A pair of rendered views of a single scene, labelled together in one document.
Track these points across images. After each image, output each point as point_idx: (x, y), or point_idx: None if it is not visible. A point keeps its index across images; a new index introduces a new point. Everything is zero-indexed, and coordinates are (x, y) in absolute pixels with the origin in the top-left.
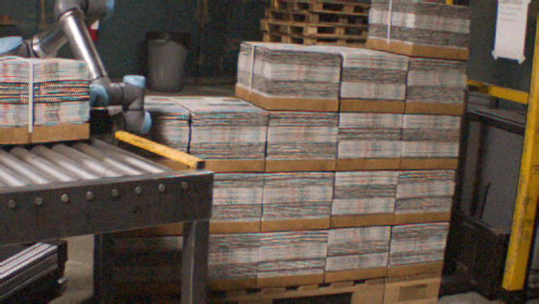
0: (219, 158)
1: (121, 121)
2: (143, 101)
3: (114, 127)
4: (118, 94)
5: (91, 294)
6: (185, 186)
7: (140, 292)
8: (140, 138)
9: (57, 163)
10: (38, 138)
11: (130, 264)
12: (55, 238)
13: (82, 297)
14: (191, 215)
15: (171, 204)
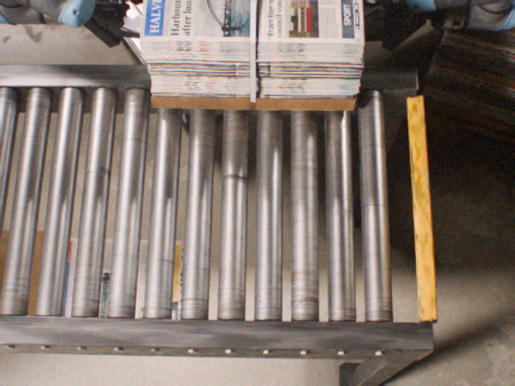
0: None
1: (460, 21)
2: (511, 2)
3: (444, 26)
4: (459, 2)
5: (433, 28)
6: (380, 355)
7: (455, 115)
8: (421, 152)
9: (257, 196)
10: (265, 106)
11: (453, 91)
12: (184, 356)
13: (418, 31)
14: (387, 359)
15: (357, 355)
